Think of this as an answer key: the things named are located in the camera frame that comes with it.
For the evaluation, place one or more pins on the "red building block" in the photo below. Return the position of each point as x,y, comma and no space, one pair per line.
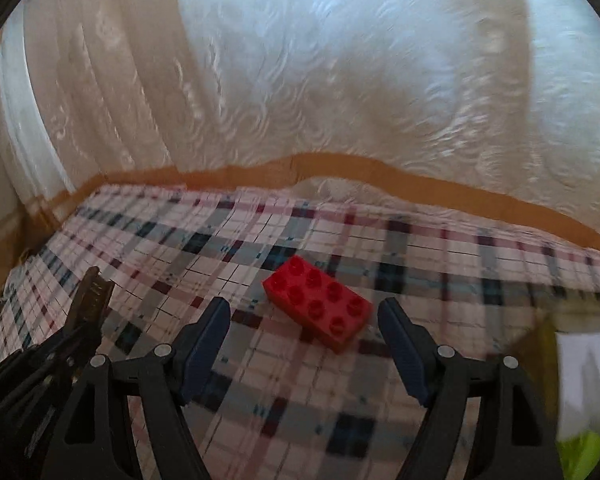
320,300

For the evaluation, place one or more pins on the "gold tin box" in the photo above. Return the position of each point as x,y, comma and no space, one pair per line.
542,345

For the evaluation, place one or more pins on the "plaid tablecloth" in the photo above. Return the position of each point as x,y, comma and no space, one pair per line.
180,240

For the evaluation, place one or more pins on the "cream lace curtain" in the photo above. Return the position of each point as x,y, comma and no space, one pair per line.
355,60

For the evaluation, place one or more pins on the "brown comb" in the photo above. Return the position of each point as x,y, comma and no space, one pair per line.
92,295

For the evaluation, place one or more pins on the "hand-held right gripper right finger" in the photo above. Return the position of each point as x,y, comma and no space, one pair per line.
405,352

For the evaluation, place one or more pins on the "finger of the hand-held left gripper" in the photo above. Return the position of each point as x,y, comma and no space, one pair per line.
55,355

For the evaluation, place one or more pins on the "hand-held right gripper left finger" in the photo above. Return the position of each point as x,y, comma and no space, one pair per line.
207,347

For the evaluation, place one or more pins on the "green soccer print building block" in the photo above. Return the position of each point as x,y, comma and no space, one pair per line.
585,455

